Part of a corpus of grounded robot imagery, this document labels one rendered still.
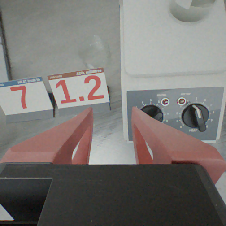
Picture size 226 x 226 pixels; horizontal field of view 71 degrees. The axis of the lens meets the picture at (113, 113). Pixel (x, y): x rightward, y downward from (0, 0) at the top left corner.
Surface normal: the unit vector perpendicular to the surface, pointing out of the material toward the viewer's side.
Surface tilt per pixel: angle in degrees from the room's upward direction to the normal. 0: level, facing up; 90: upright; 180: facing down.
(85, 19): 0
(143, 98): 30
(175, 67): 0
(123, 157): 0
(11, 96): 40
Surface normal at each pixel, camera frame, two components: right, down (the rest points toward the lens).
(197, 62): -0.12, -0.19
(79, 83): -0.03, 0.47
